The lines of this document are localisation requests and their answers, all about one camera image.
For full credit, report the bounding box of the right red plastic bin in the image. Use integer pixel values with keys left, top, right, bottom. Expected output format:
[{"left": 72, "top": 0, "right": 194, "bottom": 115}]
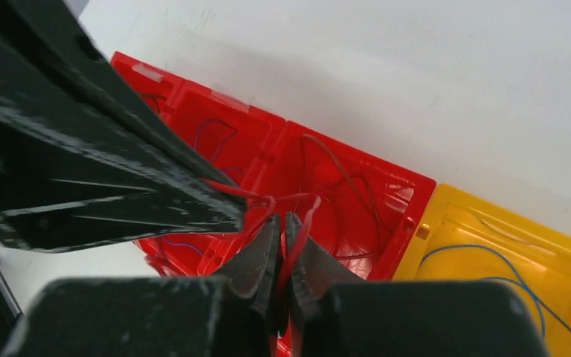
[{"left": 196, "top": 120, "right": 436, "bottom": 357}]

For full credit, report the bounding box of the dark cable bin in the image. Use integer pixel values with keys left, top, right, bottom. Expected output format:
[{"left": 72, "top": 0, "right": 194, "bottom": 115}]
[{"left": 140, "top": 92, "right": 168, "bottom": 117}]

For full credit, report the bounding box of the yellow plastic bin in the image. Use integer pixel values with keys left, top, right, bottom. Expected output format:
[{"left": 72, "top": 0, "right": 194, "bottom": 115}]
[{"left": 393, "top": 184, "right": 571, "bottom": 356}]

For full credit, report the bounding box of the left red plastic bin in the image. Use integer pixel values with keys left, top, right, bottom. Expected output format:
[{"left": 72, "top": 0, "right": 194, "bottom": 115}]
[{"left": 110, "top": 51, "right": 185, "bottom": 119}]

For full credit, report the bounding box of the middle red plastic bin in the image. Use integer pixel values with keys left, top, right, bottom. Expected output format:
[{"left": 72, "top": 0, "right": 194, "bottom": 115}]
[{"left": 137, "top": 81, "right": 286, "bottom": 275}]

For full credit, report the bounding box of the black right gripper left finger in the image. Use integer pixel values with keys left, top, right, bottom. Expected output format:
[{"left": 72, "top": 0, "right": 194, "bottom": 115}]
[{"left": 1, "top": 216, "right": 282, "bottom": 356}]

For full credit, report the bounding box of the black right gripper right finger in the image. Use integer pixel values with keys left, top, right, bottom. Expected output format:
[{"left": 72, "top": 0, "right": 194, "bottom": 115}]
[{"left": 288, "top": 239, "right": 549, "bottom": 356}]

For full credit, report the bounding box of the red plastic bin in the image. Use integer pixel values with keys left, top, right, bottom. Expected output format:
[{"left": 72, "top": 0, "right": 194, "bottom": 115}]
[
  {"left": 137, "top": 81, "right": 286, "bottom": 275},
  {"left": 110, "top": 51, "right": 185, "bottom": 119},
  {"left": 196, "top": 120, "right": 436, "bottom": 357}
]

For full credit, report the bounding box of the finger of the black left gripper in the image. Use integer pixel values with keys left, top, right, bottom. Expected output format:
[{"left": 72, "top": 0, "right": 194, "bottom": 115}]
[{"left": 0, "top": 1, "right": 246, "bottom": 253}]

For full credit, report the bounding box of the long red cable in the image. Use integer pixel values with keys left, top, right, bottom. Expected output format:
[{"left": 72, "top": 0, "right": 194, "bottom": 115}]
[{"left": 142, "top": 178, "right": 323, "bottom": 306}]

